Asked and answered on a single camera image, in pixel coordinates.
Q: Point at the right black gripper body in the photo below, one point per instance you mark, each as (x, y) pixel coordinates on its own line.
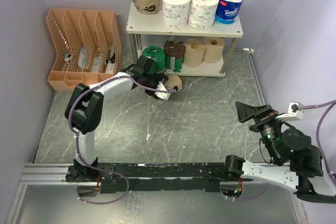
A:
(269, 130)

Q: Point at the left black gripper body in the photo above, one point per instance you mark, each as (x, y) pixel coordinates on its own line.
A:
(152, 81)

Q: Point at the green brown roll orange label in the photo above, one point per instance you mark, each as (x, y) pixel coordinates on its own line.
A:
(156, 54)

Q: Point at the beige toilet roll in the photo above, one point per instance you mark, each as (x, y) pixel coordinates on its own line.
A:
(213, 49)
(194, 52)

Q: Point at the white floral toilet roll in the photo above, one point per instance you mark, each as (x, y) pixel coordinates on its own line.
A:
(175, 13)

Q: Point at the blue white roll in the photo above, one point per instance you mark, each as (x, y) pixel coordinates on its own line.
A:
(227, 11)

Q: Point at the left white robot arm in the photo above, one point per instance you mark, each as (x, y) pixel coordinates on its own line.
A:
(84, 110)

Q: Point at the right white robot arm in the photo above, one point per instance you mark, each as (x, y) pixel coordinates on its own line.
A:
(295, 164)

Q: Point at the white two-tier shelf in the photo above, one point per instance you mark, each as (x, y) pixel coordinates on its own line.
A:
(140, 24)

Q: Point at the papers in organizer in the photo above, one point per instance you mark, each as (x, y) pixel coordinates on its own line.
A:
(109, 60)

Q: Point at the orange plastic file organizer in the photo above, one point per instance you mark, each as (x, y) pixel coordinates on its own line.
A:
(71, 29)

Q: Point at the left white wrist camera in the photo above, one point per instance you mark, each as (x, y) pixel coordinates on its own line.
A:
(162, 92)

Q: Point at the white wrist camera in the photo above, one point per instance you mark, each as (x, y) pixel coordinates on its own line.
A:
(162, 92)
(295, 113)

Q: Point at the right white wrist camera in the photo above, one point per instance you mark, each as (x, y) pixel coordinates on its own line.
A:
(295, 113)

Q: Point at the white corner bracket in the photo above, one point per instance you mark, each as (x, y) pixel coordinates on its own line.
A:
(248, 51)

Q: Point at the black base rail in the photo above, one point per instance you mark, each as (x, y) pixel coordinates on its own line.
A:
(118, 177)

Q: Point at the aluminium frame rail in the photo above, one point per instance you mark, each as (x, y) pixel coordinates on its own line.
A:
(43, 196)

